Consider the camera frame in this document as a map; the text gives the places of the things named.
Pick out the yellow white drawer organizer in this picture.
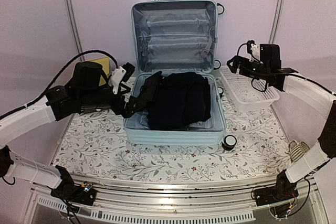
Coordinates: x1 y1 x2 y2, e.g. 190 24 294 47
90 56 110 78

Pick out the white plastic mesh basket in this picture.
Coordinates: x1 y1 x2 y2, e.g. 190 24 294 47
219 67 280 112

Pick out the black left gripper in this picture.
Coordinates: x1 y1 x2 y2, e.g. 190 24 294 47
79 83 147 118

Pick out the striped woven cup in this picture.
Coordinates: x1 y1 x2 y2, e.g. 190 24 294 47
289 140 310 163

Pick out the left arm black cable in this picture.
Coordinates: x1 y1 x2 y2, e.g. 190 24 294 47
0 49 119 117

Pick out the wall aluminium post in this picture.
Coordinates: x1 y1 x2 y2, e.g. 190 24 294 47
64 0 83 53
268 0 285 44

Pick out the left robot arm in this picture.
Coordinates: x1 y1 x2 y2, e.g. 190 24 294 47
1 61 154 206

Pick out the dark navy garment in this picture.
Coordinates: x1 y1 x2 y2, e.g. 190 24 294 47
124 71 212 131

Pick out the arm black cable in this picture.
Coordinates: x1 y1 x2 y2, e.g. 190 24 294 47
250 77 270 92
0 49 119 117

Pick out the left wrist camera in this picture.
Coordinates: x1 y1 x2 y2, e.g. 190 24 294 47
108 62 135 95

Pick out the right wall aluminium post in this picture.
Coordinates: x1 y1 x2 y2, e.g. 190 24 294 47
268 0 285 44

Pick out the aluminium front rail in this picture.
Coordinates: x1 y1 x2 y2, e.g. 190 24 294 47
24 175 328 223

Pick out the left wall aluminium post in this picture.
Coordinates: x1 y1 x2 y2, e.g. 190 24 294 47
64 0 83 53

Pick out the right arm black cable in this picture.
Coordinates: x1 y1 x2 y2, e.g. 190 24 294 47
250 77 270 92

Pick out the light blue hard-shell suitcase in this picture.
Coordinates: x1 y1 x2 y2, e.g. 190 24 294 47
123 0 226 146

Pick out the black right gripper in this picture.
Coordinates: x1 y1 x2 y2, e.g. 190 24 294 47
227 55 269 80

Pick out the floral white tablecloth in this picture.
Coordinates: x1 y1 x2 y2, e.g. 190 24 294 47
54 77 300 183

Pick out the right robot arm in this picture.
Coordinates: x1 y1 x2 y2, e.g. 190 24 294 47
226 40 335 206

